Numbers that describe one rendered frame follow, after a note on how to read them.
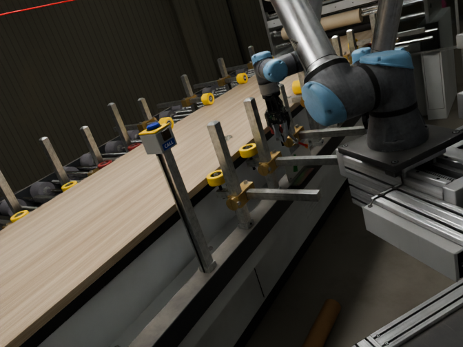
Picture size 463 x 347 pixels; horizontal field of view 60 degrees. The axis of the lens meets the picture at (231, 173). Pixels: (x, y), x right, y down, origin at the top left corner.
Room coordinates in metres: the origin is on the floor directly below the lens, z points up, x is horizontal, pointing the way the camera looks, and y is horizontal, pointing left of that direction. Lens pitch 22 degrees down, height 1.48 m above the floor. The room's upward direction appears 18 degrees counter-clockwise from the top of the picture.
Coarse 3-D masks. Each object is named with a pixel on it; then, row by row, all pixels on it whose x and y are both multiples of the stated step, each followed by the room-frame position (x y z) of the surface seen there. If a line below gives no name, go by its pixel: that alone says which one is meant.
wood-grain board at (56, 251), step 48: (240, 96) 2.71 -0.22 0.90; (192, 144) 1.98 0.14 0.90; (240, 144) 1.74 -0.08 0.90; (96, 192) 1.72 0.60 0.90; (144, 192) 1.53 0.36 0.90; (192, 192) 1.40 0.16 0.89; (0, 240) 1.51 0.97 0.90; (48, 240) 1.36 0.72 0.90; (96, 240) 1.23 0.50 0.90; (0, 288) 1.11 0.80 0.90; (48, 288) 1.02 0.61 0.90; (0, 336) 0.87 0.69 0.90
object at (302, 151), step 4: (308, 144) 1.80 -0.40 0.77; (300, 148) 1.74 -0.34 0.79; (304, 148) 1.77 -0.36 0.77; (308, 148) 1.80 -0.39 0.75; (296, 152) 1.71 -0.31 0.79; (300, 152) 1.73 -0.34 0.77; (304, 152) 1.76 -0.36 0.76; (308, 152) 1.79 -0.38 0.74; (288, 168) 1.63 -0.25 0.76; (292, 168) 1.65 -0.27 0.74; (300, 168) 1.71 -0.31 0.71; (288, 172) 1.62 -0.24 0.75; (292, 172) 1.64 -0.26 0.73; (296, 172) 1.67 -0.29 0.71; (288, 176) 1.61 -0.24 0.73; (292, 176) 1.64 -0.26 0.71; (288, 180) 1.61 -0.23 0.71
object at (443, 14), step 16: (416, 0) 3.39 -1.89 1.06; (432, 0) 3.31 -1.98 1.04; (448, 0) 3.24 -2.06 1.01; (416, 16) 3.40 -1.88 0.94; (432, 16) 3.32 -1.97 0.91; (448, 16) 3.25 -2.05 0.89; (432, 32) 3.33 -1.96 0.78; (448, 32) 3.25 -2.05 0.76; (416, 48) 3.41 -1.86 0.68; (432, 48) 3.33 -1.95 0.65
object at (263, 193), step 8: (216, 192) 1.46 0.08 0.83; (224, 192) 1.43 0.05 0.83; (248, 192) 1.36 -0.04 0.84; (256, 192) 1.34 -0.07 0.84; (264, 192) 1.32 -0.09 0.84; (272, 192) 1.29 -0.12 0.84; (280, 192) 1.27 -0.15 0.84; (288, 192) 1.26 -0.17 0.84; (296, 192) 1.24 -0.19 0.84; (304, 192) 1.22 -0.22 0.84; (312, 192) 1.20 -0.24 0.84; (296, 200) 1.23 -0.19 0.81; (304, 200) 1.21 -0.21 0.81; (312, 200) 1.19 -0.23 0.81
